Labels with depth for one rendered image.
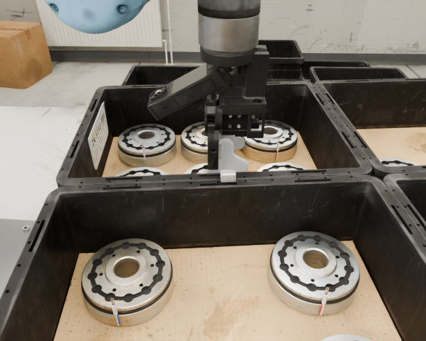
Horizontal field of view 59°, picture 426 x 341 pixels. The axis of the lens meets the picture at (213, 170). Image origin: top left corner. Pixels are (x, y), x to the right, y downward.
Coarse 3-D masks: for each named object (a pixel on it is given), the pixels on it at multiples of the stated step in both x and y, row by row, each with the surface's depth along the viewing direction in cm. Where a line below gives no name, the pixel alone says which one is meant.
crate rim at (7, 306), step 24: (72, 192) 44; (96, 192) 44; (120, 192) 45; (144, 192) 45; (168, 192) 45; (384, 192) 44; (48, 216) 41; (408, 240) 38; (24, 264) 36; (0, 312) 31; (0, 336) 30
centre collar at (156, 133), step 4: (136, 132) 68; (140, 132) 68; (144, 132) 69; (148, 132) 69; (152, 132) 69; (156, 132) 68; (136, 136) 67; (156, 136) 67; (136, 140) 66; (140, 140) 66; (144, 140) 66; (148, 140) 66; (152, 140) 66; (156, 140) 67
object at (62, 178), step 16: (96, 96) 66; (320, 96) 66; (96, 112) 62; (80, 128) 57; (336, 128) 57; (80, 144) 53; (352, 144) 53; (64, 160) 50; (64, 176) 47; (128, 176) 47; (144, 176) 47; (160, 176) 47; (176, 176) 47; (192, 176) 47; (208, 176) 47; (240, 176) 47; (256, 176) 47; (272, 176) 47; (288, 176) 47; (304, 176) 47; (320, 176) 47
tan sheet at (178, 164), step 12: (180, 144) 72; (300, 144) 72; (108, 156) 68; (180, 156) 68; (240, 156) 68; (300, 156) 68; (108, 168) 65; (120, 168) 65; (168, 168) 65; (180, 168) 65; (252, 168) 65; (312, 168) 65
